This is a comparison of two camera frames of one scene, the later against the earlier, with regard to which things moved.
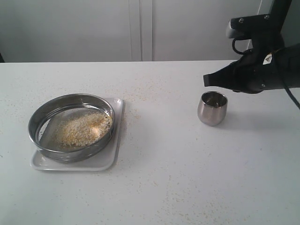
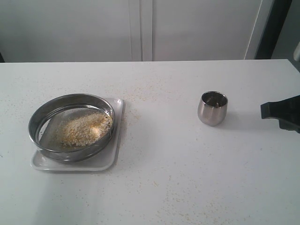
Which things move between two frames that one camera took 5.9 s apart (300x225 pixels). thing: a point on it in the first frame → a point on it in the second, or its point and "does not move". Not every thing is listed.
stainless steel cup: x=212 y=108 does not move
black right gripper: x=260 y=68 → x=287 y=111
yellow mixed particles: x=83 y=130 does not move
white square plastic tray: x=105 y=161 does not move
